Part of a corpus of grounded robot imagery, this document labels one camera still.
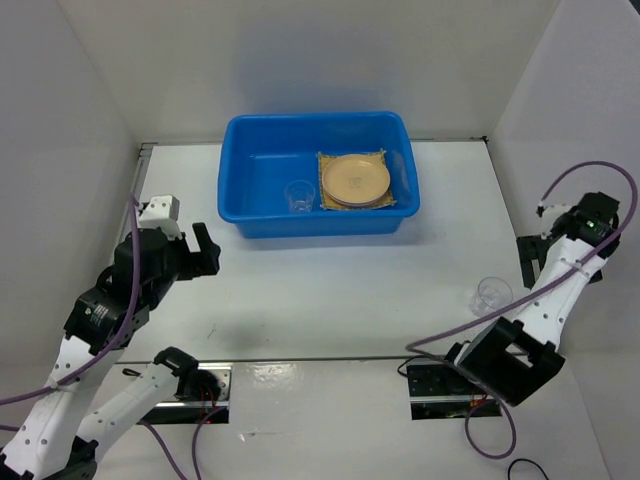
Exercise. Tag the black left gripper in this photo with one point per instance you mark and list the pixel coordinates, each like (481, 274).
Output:
(205, 261)

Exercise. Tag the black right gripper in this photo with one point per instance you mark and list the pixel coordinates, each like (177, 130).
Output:
(531, 248)

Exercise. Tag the clear plastic cup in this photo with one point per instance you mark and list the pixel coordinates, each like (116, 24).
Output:
(491, 294)
(300, 196)

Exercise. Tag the woven bamboo mat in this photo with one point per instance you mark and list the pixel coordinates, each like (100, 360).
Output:
(323, 159)

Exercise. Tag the yellow plastic plate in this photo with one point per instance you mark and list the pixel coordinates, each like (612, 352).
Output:
(356, 177)

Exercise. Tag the pink plastic plate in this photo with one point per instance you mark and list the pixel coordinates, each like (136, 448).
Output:
(329, 202)

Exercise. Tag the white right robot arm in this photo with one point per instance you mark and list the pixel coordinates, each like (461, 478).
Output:
(515, 357)

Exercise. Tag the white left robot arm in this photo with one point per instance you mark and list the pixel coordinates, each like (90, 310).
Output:
(63, 437)

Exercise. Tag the blue plastic bin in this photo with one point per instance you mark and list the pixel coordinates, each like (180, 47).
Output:
(263, 154)

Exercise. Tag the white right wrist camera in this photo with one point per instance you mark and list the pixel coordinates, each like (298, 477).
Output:
(548, 214)

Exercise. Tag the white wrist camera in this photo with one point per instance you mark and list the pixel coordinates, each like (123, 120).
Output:
(162, 212)
(548, 214)

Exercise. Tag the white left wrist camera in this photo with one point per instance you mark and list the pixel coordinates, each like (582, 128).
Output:
(162, 212)

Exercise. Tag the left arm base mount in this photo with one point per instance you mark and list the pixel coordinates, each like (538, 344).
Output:
(208, 392)

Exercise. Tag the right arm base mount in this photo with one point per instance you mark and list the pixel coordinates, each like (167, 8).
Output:
(437, 393)

